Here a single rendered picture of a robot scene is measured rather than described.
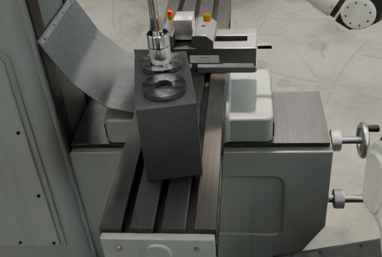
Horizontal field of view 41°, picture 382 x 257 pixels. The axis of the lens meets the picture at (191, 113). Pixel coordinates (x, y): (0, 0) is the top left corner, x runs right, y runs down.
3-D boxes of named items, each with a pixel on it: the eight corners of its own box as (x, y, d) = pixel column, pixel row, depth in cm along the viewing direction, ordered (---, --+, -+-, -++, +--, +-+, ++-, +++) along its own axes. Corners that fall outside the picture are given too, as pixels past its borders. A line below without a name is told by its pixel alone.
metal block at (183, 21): (195, 30, 147) (194, 11, 144) (193, 39, 142) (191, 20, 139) (178, 30, 148) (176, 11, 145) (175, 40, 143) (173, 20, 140)
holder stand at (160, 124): (192, 116, 126) (186, 45, 115) (203, 175, 108) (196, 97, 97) (144, 122, 126) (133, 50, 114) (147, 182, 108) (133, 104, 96)
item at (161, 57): (147, 58, 111) (144, 34, 107) (167, 53, 112) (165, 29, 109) (153, 67, 107) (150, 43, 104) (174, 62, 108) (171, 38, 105)
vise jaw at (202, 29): (217, 28, 150) (216, 16, 147) (213, 48, 140) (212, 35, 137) (197, 28, 151) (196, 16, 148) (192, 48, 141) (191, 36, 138)
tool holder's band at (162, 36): (144, 34, 107) (143, 30, 107) (165, 29, 109) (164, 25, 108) (150, 43, 104) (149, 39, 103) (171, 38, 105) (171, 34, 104)
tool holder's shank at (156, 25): (148, 30, 106) (141, -21, 100) (162, 27, 107) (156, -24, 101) (152, 37, 104) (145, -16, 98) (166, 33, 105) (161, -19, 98)
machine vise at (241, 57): (257, 47, 153) (257, 13, 147) (256, 72, 141) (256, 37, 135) (145, 48, 158) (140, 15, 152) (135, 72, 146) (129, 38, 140)
